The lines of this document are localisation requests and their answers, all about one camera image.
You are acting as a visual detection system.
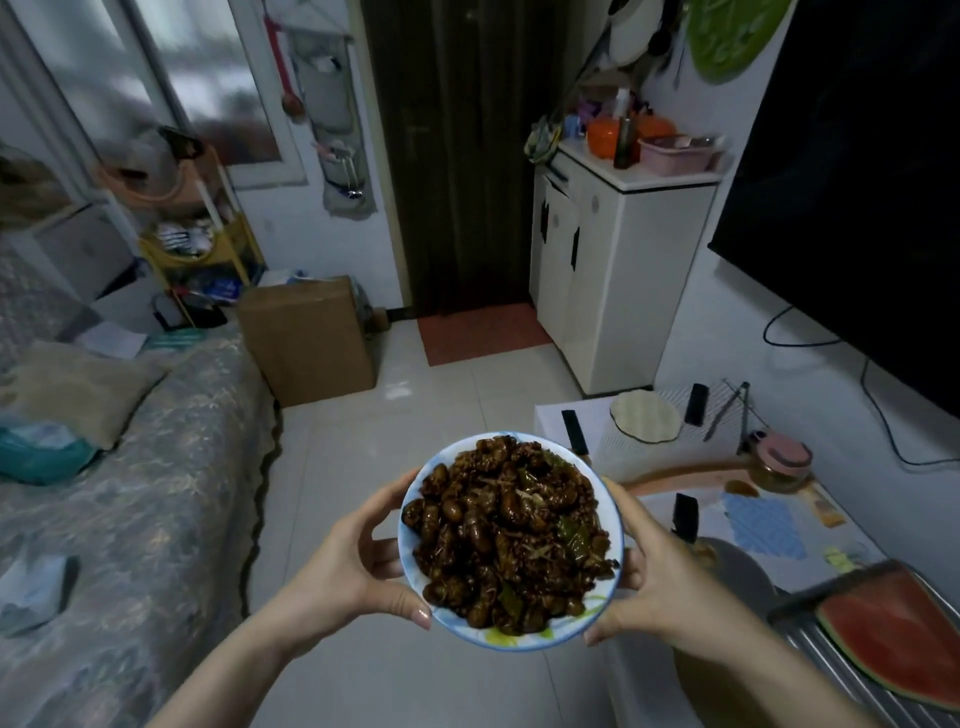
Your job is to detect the person's left hand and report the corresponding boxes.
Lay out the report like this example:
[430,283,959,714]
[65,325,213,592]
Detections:
[277,469,435,655]

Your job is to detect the person's right hand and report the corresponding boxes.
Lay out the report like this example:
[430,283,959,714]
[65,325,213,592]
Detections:
[583,478,775,665]

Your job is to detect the blue rimmed white plate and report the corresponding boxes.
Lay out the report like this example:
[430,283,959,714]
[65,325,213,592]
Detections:
[397,432,626,652]

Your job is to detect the person's left forearm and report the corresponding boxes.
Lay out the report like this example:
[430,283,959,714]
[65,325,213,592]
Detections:
[146,592,316,728]

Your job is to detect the person's right forearm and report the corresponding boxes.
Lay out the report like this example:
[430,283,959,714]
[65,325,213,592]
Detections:
[693,618,886,728]

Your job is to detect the dark brown stir-fried food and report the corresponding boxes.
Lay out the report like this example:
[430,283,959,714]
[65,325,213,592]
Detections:
[402,435,621,637]

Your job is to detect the blue cloth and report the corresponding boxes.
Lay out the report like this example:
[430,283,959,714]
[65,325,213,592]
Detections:
[721,492,809,562]

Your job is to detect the metal tray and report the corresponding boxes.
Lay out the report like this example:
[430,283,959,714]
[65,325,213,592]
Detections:
[766,558,960,728]

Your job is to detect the round beige trivet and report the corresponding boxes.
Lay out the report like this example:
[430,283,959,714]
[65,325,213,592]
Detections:
[609,389,684,444]

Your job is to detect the glass jar with pink lid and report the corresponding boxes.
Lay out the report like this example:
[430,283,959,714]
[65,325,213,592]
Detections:
[746,429,815,495]

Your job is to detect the metal tongs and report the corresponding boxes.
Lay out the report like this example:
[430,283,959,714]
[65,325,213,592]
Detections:
[703,381,752,456]

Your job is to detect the small yellow packet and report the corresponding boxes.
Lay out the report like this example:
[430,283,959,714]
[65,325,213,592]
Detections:
[798,483,848,529]

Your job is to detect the sofa with grey floral cover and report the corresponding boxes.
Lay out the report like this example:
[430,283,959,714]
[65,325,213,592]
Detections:
[0,247,283,728]

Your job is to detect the brown cardboard box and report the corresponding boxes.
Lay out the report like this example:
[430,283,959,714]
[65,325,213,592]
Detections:
[237,276,378,409]

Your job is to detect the watermelon slice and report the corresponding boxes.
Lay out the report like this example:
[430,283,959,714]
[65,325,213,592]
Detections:
[815,570,960,713]

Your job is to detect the red door mat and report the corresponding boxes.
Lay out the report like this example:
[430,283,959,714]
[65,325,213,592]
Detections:
[417,302,554,368]

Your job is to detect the white floor cabinet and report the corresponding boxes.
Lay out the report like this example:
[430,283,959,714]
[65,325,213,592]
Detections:
[528,138,726,397]

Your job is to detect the white crumpled paper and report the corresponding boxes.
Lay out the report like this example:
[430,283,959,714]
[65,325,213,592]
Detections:
[0,553,81,639]

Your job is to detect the beige cushion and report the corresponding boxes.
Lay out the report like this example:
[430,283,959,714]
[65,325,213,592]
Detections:
[0,341,171,452]

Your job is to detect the teal plastic bag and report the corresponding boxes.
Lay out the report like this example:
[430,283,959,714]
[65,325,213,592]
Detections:
[0,416,99,487]

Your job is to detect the white paper sheet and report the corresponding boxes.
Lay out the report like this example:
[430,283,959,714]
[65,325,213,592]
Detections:
[75,321,149,360]

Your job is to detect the yellow shelf rack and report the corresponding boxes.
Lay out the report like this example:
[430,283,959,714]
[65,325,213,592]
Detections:
[93,146,268,331]

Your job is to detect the dark brown door curtain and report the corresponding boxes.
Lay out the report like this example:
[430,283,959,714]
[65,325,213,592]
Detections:
[360,0,588,320]

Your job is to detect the pink plastic basin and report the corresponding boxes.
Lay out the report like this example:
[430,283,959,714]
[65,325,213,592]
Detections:
[639,135,726,178]

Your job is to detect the white drawer unit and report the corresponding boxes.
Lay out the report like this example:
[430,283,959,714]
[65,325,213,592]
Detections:
[0,202,137,303]

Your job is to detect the dark glass bottle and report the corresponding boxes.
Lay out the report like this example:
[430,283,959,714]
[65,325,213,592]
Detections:
[613,88,637,171]

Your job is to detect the orange pot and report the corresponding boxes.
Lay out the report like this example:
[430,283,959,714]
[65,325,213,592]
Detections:
[586,112,677,163]

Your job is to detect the black television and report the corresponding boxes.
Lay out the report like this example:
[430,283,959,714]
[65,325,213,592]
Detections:
[708,0,960,420]

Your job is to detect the grey hanging fabric organizer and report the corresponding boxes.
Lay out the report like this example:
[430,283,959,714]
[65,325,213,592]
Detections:
[288,30,378,222]

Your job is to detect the red hanging spoon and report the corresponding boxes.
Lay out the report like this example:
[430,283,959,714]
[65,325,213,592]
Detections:
[262,15,308,122]

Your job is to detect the white framed window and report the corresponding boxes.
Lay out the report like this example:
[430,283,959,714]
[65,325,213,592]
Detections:
[0,0,309,189]

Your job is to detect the green round board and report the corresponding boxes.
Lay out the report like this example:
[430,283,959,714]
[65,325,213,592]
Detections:
[686,0,795,85]

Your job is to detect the grey pan with black handle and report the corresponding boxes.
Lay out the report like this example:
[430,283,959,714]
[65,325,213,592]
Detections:
[669,492,781,728]

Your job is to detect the black cable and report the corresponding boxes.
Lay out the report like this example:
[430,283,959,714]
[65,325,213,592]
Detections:
[859,358,960,468]
[762,303,846,349]

